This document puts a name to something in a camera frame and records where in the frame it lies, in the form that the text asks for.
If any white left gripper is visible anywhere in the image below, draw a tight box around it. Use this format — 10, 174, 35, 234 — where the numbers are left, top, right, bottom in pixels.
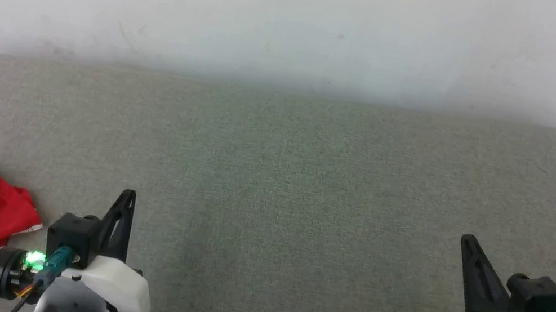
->
33, 176, 171, 312

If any left teal connector black cable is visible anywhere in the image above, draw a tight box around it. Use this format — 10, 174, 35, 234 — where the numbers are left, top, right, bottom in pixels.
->
7, 238, 78, 312

